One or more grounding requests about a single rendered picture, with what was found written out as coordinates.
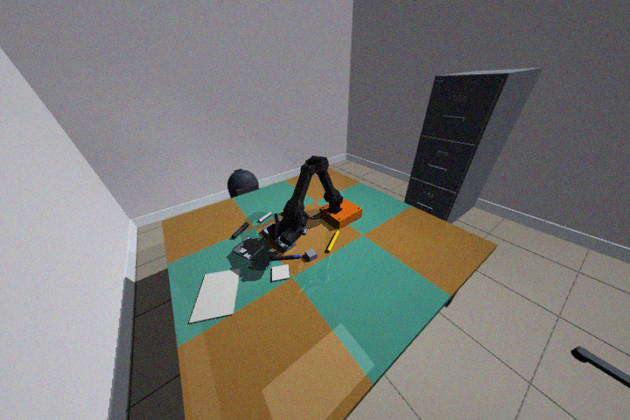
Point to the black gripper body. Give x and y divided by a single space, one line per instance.
276 230

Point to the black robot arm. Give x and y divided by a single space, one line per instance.
294 208

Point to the grey keyboard with keys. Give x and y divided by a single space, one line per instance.
277 241

